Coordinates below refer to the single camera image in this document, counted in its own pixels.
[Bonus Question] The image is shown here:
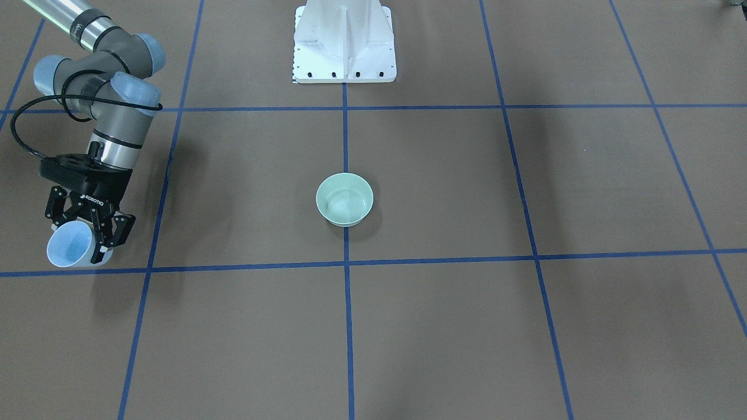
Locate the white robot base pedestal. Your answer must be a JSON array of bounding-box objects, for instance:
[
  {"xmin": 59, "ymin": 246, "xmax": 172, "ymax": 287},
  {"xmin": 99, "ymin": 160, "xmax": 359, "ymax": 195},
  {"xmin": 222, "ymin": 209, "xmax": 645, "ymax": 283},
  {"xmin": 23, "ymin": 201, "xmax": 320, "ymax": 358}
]
[{"xmin": 292, "ymin": 1, "xmax": 397, "ymax": 83}]

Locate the green bowl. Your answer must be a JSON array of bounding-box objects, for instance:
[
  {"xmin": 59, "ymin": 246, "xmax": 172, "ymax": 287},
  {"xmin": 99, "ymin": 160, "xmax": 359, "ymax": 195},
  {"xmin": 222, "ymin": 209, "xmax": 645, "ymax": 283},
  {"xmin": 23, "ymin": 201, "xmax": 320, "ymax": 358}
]
[{"xmin": 315, "ymin": 172, "xmax": 374, "ymax": 227}]

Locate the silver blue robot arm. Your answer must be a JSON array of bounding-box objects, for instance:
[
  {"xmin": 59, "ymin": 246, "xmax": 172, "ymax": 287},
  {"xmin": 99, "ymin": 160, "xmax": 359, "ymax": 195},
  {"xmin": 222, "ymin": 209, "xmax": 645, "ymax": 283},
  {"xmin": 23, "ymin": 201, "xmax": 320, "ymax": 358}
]
[{"xmin": 9, "ymin": 1, "xmax": 166, "ymax": 268}]

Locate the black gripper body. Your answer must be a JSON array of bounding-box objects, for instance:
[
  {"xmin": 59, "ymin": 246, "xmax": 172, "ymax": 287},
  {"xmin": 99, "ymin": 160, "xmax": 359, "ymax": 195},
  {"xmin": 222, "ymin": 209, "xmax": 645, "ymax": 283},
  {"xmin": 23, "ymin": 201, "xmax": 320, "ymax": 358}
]
[{"xmin": 40, "ymin": 154, "xmax": 133, "ymax": 225}]

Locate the light blue plastic cup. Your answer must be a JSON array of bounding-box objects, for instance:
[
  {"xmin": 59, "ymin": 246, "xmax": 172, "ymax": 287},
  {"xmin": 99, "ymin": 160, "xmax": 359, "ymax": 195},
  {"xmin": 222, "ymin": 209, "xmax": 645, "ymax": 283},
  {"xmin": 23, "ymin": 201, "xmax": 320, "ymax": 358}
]
[{"xmin": 46, "ymin": 220, "xmax": 114, "ymax": 268}]

